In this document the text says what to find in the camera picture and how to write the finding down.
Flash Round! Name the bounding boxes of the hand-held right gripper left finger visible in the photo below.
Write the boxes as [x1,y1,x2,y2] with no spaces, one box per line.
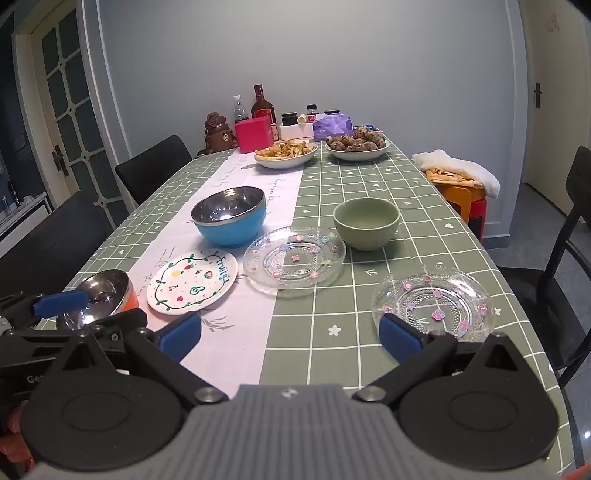
[46,314,229,409]

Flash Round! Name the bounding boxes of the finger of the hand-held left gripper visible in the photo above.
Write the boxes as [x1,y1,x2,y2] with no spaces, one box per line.
[85,308,148,336]
[28,290,90,325]

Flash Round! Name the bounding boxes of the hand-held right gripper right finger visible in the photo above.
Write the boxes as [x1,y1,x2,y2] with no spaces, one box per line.
[353,314,546,404]

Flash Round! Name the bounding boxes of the orange steel bowl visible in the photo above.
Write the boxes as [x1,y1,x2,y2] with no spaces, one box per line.
[55,269,139,330]

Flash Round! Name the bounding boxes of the white painted plate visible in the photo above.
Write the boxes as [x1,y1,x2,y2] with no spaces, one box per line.
[147,248,238,315]

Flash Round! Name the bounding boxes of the clear glass plate flower stickers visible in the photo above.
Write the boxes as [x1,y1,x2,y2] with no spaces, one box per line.
[371,271,494,343]
[243,228,346,297]

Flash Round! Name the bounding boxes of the green ceramic bowl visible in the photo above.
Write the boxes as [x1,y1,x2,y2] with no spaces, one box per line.
[333,198,400,252]

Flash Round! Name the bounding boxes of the blue steel bowl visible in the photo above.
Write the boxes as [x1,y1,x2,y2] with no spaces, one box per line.
[191,186,267,248]

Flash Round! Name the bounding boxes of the person's left hand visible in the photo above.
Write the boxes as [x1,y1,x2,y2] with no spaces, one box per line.
[0,402,35,468]

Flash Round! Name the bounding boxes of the black chair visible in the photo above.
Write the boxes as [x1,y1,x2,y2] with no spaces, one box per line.
[115,135,193,206]
[0,191,116,301]
[496,147,591,384]

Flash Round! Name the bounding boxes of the white side cabinet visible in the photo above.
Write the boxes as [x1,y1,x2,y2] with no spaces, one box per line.
[0,191,49,259]

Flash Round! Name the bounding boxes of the red plastic stool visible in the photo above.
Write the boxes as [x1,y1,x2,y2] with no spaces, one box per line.
[465,196,488,241]

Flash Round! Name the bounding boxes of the orange plastic stool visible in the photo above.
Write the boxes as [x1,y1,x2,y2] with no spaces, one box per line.
[434,182,476,219]

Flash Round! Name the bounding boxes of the green checked tablecloth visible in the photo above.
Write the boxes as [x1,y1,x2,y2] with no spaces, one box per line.
[28,129,575,480]

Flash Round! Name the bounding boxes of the yellow cloth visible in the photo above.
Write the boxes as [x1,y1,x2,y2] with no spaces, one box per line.
[425,168,483,188]

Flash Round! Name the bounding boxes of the white towel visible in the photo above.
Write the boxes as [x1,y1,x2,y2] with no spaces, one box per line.
[412,149,501,200]

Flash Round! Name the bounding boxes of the glass panel door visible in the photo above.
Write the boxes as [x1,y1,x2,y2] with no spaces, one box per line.
[14,0,131,208]

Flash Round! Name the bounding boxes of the white dish with taros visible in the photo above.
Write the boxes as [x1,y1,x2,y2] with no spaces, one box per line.
[324,127,391,161]

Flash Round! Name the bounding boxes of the white dish with fried food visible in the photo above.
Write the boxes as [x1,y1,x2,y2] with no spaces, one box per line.
[254,140,318,168]

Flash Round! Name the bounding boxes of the pink box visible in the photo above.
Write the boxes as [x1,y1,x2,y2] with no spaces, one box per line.
[234,116,274,154]

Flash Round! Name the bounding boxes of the purple tissue pack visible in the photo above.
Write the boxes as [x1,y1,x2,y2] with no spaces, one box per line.
[312,115,354,141]

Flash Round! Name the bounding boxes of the white box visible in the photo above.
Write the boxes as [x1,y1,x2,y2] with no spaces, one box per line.
[279,124,315,140]

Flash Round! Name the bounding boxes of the dark liquor bottle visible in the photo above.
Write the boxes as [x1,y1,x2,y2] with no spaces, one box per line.
[250,84,277,125]

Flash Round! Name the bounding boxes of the cream door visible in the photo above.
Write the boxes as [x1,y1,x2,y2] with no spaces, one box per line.
[522,0,591,214]

